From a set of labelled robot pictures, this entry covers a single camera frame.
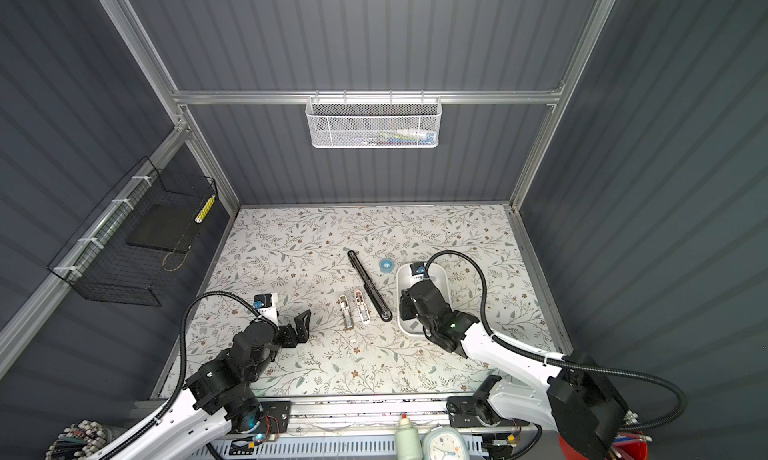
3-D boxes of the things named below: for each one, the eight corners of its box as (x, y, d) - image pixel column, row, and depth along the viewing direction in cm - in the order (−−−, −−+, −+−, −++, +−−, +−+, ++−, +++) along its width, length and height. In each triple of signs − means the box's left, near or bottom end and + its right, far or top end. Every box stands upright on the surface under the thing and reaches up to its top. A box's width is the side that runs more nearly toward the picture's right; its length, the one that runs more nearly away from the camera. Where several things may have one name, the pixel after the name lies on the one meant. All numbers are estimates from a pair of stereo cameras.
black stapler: (382, 324, 91) (382, 321, 89) (343, 257, 107) (342, 253, 105) (393, 318, 92) (393, 314, 91) (353, 253, 109) (352, 249, 107)
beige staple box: (345, 331, 90) (343, 323, 86) (338, 305, 95) (335, 297, 91) (355, 327, 90) (353, 320, 86) (347, 302, 96) (345, 293, 92)
